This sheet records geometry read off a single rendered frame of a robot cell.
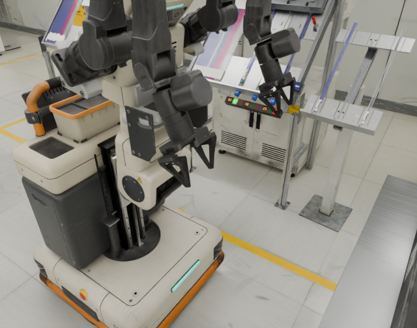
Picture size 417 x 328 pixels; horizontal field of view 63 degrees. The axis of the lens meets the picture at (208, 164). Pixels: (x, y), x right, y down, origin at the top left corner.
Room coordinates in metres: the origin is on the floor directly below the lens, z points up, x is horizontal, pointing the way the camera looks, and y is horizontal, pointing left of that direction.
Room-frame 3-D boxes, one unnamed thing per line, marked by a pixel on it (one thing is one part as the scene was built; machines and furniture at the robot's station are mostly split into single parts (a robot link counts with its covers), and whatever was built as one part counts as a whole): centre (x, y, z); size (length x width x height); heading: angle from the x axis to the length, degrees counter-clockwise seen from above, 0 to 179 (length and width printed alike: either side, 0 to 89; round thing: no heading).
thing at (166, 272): (1.12, 0.36, 0.16); 0.67 x 0.64 x 0.25; 55
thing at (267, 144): (2.39, -0.50, 0.31); 0.70 x 0.65 x 0.62; 57
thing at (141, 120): (0.96, 0.13, 0.99); 0.28 x 0.16 x 0.22; 145
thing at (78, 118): (1.19, 0.46, 0.87); 0.23 x 0.15 x 0.11; 145
